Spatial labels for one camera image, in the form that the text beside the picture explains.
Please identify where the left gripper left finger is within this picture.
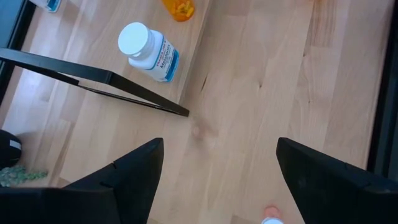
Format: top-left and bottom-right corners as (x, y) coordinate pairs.
(0, 138), (165, 224)

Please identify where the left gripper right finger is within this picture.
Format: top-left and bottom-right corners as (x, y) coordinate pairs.
(275, 137), (398, 224)

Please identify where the pink pill vial white cap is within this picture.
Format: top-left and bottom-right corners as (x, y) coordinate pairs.
(260, 205), (284, 224)

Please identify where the white bottle blue label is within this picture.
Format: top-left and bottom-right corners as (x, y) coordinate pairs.
(29, 0), (63, 13)
(117, 21), (180, 83)

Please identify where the orange pill bottle white cap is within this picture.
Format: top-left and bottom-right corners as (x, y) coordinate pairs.
(160, 0), (196, 22)

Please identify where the potted succulent plant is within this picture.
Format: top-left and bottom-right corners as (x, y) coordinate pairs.
(0, 129), (50, 188)

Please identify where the clear acrylic tray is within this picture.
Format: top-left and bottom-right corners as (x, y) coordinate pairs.
(0, 0), (214, 118)

